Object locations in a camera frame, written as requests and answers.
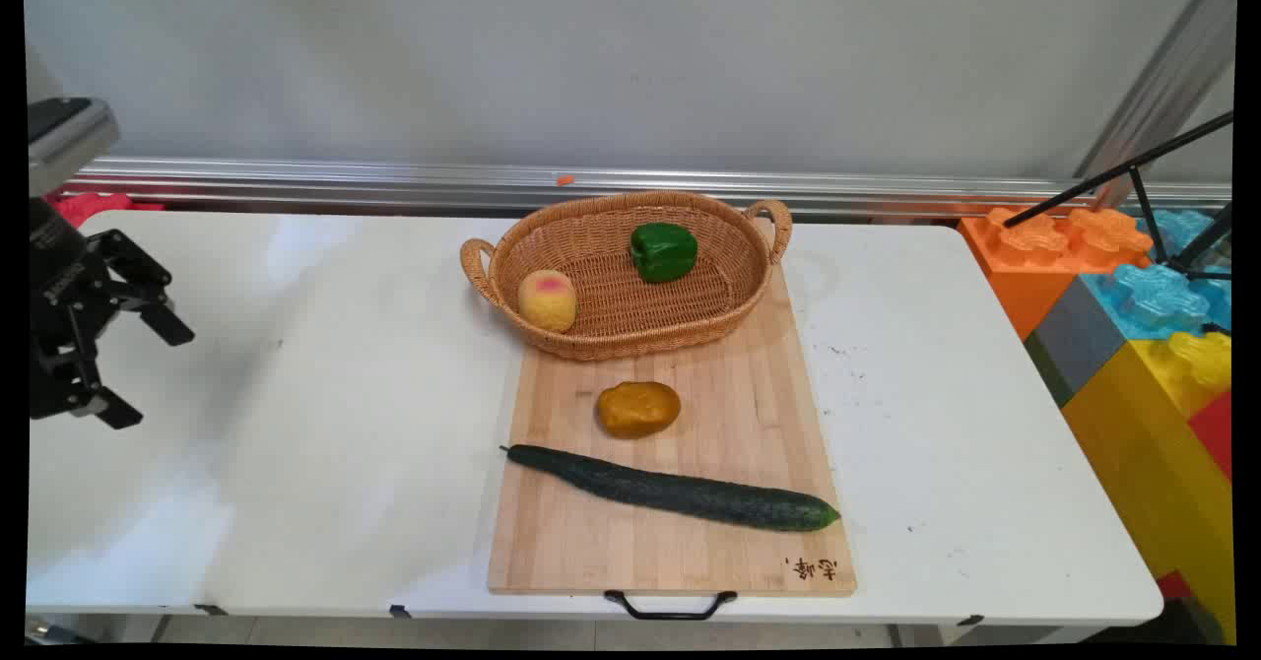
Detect red studded building block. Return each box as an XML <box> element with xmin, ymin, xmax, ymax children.
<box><xmin>44</xmin><ymin>191</ymin><xmax>166</xmax><ymax>230</ymax></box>

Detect red giant building block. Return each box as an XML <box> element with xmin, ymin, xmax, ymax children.
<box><xmin>1186</xmin><ymin>389</ymin><xmax>1233</xmax><ymax>484</ymax></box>

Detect gray giant building block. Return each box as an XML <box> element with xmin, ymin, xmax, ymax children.
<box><xmin>1024</xmin><ymin>275</ymin><xmax>1130</xmax><ymax>408</ymax></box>

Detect blue giant building block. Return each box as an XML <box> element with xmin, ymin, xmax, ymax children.
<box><xmin>1080</xmin><ymin>209</ymin><xmax>1233</xmax><ymax>342</ymax></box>

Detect orange brown potato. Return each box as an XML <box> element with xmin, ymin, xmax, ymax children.
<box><xmin>597</xmin><ymin>380</ymin><xmax>683</xmax><ymax>440</ymax></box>

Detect yellow giant building block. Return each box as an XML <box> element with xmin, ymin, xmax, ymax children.
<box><xmin>1061</xmin><ymin>330</ymin><xmax>1236</xmax><ymax>643</ymax></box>

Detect diagonal aluminium post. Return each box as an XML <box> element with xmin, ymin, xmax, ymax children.
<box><xmin>1072</xmin><ymin>0</ymin><xmax>1238</xmax><ymax>210</ymax></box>

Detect woven wicker basket with handles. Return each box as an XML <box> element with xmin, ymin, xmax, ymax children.
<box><xmin>459</xmin><ymin>190</ymin><xmax>794</xmax><ymax>363</ymax></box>

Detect long dark green cucumber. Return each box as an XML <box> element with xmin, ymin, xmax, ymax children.
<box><xmin>499</xmin><ymin>443</ymin><xmax>842</xmax><ymax>533</ymax></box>

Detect orange giant building block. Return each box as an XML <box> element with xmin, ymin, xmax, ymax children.
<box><xmin>958</xmin><ymin>206</ymin><xmax>1155</xmax><ymax>342</ymax></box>

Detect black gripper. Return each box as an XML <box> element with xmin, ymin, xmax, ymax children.
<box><xmin>29</xmin><ymin>197</ymin><xmax>196</xmax><ymax>431</ymax></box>

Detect wooden cutting board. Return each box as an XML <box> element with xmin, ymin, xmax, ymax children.
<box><xmin>487</xmin><ymin>264</ymin><xmax>858</xmax><ymax>599</ymax></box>

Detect yellow pink peach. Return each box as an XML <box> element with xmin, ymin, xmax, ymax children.
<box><xmin>517</xmin><ymin>269</ymin><xmax>578</xmax><ymax>334</ymax></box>

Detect horizontal aluminium rail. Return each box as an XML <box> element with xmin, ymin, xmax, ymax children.
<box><xmin>47</xmin><ymin>156</ymin><xmax>1233</xmax><ymax>220</ymax></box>

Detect green bell pepper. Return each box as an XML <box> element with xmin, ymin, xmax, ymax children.
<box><xmin>630</xmin><ymin>223</ymin><xmax>699</xmax><ymax>284</ymax></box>

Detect black tripod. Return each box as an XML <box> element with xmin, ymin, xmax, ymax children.
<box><xmin>1003</xmin><ymin>110</ymin><xmax>1235</xmax><ymax>283</ymax></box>

